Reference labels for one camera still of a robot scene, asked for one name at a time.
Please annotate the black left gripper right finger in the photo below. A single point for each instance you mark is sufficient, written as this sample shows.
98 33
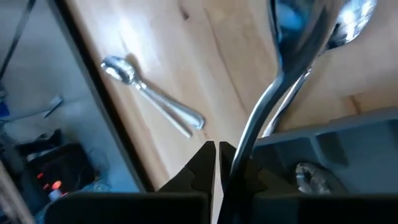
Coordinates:
225 202

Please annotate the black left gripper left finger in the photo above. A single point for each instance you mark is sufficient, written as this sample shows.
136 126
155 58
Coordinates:
202 174

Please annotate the grey plastic cutlery tray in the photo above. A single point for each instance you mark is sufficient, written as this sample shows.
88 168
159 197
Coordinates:
357 155

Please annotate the black aluminium table frame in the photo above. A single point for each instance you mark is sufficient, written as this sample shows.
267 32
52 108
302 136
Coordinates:
101 93

